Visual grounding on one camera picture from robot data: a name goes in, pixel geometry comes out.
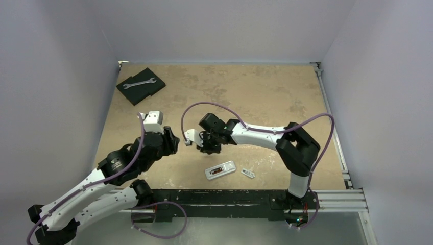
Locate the white remote control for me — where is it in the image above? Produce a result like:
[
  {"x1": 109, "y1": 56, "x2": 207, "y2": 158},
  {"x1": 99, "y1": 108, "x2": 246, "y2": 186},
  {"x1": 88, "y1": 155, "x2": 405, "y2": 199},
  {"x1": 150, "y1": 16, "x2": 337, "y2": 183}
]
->
[{"x1": 204, "y1": 161, "x2": 236, "y2": 180}]

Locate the white battery cover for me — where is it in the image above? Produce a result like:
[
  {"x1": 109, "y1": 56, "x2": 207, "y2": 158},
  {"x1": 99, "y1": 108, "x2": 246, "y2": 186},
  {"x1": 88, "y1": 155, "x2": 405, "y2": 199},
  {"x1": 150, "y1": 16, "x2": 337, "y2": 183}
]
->
[{"x1": 241, "y1": 168, "x2": 255, "y2": 179}]

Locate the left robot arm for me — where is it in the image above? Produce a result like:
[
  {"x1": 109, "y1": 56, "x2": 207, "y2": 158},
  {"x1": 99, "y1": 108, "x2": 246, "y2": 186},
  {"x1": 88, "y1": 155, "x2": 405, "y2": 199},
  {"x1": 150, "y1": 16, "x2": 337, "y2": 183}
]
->
[{"x1": 26, "y1": 127, "x2": 180, "y2": 244}]

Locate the black foam pad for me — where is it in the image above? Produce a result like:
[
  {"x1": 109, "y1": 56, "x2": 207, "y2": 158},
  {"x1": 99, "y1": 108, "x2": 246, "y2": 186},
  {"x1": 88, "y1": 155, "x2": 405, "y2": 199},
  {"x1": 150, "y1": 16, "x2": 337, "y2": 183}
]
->
[{"x1": 116, "y1": 68, "x2": 166, "y2": 106}]

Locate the silver open-end wrench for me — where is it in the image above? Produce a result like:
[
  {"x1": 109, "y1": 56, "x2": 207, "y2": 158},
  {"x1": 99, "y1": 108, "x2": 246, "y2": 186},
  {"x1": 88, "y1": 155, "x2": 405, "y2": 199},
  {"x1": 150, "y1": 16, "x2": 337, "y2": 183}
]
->
[{"x1": 123, "y1": 78, "x2": 157, "y2": 89}]

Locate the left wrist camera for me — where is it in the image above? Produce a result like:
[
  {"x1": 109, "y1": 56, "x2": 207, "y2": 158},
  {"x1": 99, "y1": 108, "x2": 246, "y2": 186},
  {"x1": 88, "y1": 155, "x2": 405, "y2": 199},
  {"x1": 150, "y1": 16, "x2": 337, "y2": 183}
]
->
[{"x1": 143, "y1": 111, "x2": 164, "y2": 134}]

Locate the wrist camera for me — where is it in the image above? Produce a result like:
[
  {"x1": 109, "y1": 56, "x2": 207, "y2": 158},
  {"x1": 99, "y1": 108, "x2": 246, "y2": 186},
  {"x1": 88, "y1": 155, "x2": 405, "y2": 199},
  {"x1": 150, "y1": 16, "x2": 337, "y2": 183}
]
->
[
  {"x1": 184, "y1": 129, "x2": 203, "y2": 147},
  {"x1": 143, "y1": 111, "x2": 164, "y2": 134}
]

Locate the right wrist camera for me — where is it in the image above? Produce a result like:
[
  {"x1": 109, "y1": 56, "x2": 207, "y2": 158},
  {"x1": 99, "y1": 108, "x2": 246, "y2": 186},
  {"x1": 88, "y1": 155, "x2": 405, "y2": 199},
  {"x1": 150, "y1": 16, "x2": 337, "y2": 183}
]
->
[{"x1": 184, "y1": 129, "x2": 203, "y2": 147}]

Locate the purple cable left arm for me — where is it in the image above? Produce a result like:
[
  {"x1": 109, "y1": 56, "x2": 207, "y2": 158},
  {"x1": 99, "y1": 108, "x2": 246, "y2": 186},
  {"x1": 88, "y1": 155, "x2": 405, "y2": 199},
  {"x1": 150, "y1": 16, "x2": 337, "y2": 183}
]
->
[{"x1": 26, "y1": 112, "x2": 146, "y2": 245}]

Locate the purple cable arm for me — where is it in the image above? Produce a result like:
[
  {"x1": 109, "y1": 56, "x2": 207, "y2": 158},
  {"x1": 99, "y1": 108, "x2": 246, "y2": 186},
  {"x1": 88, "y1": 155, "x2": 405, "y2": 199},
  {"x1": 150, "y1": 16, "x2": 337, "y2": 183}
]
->
[
  {"x1": 26, "y1": 112, "x2": 146, "y2": 245},
  {"x1": 180, "y1": 102, "x2": 335, "y2": 178}
]

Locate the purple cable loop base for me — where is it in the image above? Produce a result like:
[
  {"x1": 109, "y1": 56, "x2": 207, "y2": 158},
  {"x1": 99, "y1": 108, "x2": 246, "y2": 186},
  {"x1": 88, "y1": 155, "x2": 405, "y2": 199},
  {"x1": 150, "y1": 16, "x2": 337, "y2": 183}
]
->
[{"x1": 130, "y1": 201, "x2": 188, "y2": 239}]

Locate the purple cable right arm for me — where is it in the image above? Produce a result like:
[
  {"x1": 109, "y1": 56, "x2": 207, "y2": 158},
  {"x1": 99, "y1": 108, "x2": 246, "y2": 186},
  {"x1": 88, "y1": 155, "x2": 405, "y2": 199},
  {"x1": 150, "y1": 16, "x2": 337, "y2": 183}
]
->
[{"x1": 180, "y1": 102, "x2": 335, "y2": 178}]

